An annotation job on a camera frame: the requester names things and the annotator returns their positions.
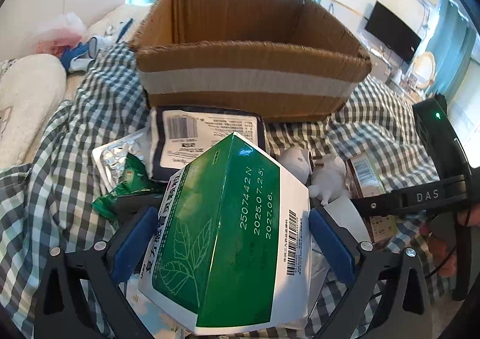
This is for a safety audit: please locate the green snack packet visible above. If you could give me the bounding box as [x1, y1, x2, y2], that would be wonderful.
[92, 153, 165, 223]

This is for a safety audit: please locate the silver blister pill pack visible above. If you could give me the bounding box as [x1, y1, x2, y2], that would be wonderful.
[92, 127, 150, 192]

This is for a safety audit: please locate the green white medicine box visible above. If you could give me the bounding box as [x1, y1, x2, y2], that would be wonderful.
[138, 133, 311, 335]

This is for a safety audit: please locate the navy white tissue pack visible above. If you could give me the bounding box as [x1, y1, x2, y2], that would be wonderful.
[146, 105, 265, 182]

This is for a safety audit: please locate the white round plastic object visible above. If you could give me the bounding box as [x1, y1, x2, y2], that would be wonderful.
[277, 147, 313, 185]

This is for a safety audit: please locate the right hand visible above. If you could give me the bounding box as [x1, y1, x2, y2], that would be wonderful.
[420, 204, 479, 278]

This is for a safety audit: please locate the brown snack package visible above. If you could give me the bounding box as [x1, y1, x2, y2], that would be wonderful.
[346, 153, 397, 248]

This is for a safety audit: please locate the round mirror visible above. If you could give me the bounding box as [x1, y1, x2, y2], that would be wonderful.
[412, 52, 436, 90]

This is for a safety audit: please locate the white fluffy pillow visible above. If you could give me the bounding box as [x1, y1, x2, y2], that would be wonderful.
[1, 54, 67, 168]

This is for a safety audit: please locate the blue white cloth item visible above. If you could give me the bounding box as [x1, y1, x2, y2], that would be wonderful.
[59, 34, 114, 73]

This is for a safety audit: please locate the brown cardboard box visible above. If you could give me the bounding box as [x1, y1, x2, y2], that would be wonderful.
[129, 0, 372, 122]

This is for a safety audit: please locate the pink plastic bag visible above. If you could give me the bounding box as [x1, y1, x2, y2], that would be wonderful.
[32, 13, 86, 57]

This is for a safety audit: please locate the black wall television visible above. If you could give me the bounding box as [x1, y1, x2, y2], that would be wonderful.
[365, 1, 421, 63]

